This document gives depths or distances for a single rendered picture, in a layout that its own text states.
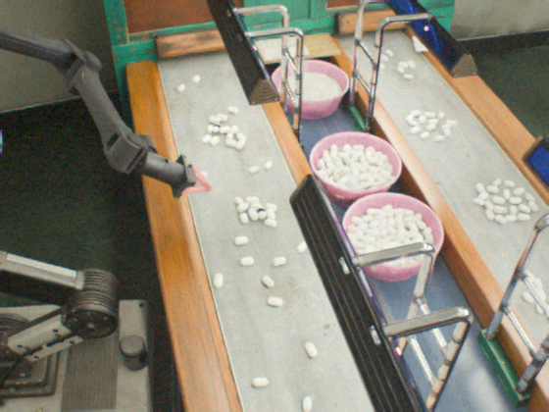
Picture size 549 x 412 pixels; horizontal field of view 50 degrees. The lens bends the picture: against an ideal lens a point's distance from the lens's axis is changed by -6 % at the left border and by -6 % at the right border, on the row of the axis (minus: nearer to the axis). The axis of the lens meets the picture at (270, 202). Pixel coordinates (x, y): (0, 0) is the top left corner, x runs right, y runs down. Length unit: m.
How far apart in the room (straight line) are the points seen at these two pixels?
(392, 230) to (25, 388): 1.06
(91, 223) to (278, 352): 1.56
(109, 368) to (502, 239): 1.12
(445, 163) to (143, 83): 1.04
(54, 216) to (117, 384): 1.33
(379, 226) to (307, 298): 0.31
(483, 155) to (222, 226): 0.84
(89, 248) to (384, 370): 1.90
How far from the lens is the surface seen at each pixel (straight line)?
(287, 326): 1.44
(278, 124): 1.94
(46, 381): 1.73
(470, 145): 2.00
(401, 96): 2.16
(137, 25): 2.27
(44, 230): 2.83
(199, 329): 1.42
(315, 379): 1.37
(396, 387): 0.96
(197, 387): 1.34
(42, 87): 3.36
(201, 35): 2.26
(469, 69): 1.74
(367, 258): 1.08
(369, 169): 1.85
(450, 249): 1.66
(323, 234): 1.15
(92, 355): 1.77
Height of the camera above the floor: 1.93
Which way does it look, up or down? 44 degrees down
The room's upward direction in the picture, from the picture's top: straight up
